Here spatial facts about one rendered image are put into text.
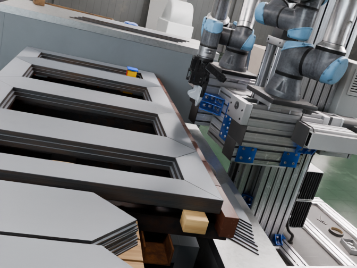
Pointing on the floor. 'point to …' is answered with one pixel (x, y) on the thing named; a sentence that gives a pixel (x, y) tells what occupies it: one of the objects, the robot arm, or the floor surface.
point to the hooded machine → (177, 18)
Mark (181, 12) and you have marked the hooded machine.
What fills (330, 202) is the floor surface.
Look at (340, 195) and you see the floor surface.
